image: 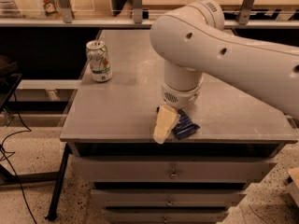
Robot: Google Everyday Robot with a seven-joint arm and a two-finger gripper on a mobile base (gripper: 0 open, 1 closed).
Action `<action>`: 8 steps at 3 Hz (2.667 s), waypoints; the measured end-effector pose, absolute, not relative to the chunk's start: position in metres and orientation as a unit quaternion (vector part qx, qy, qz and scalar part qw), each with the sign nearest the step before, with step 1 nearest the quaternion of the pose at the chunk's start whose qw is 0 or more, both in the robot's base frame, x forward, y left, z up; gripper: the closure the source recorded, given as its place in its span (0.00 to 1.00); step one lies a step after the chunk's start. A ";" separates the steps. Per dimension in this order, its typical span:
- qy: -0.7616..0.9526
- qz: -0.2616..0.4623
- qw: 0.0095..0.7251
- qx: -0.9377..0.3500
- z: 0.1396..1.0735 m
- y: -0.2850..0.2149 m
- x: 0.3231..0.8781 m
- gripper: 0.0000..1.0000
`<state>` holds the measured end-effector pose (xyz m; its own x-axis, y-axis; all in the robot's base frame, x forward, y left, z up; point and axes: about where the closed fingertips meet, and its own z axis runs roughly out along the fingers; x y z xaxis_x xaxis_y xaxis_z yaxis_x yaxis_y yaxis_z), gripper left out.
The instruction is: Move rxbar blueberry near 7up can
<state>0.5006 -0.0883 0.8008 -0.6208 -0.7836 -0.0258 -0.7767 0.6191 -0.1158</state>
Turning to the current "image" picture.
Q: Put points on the blue rxbar blueberry bar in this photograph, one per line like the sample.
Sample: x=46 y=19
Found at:
x=185 y=126

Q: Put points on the wooden box at right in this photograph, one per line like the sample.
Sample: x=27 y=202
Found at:
x=293 y=184

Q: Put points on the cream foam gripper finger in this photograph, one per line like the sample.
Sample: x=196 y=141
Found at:
x=167 y=119

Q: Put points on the green white 7up can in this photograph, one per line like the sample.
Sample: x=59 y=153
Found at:
x=97 y=58

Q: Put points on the black desk leg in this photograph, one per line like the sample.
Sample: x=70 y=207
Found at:
x=52 y=214

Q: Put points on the top drawer with handle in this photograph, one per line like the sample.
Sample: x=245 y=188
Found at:
x=174 y=169

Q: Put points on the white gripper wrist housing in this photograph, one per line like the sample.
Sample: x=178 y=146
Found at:
x=179 y=96

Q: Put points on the drawer with handle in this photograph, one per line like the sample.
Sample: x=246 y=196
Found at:
x=174 y=169
x=167 y=197
x=164 y=216

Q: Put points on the grey shelf rail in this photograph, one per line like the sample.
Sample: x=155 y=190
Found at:
x=145 y=24

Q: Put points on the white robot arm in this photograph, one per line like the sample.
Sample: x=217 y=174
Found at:
x=192 y=41

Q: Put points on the middle drawer with handle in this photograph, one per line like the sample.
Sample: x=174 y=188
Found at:
x=167 y=197

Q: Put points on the bottom drawer with handle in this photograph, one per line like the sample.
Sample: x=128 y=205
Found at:
x=164 y=216

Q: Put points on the black chair at left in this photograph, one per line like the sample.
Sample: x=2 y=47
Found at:
x=10 y=78

